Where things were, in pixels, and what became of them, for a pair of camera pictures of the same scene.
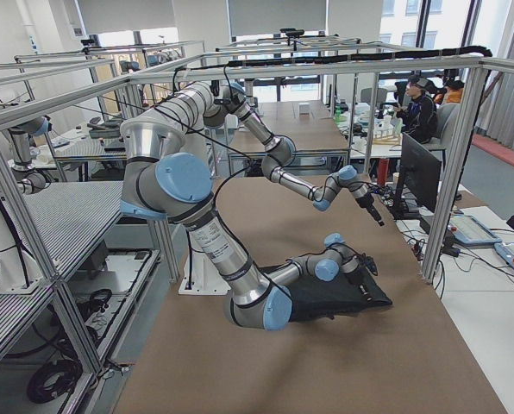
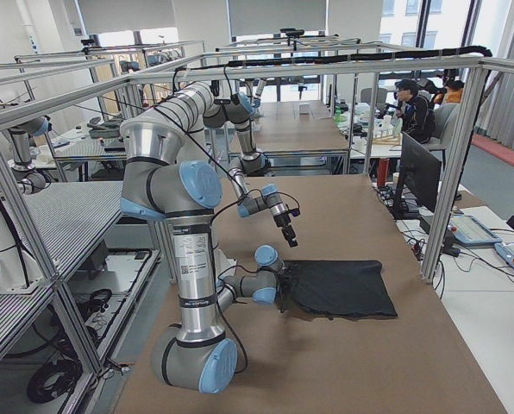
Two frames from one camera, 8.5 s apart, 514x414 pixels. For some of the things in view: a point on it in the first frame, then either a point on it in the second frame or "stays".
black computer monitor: x=420 y=180 stays
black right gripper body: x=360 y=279 -> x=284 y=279
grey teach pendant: x=470 y=231 stays
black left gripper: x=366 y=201 -> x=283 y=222
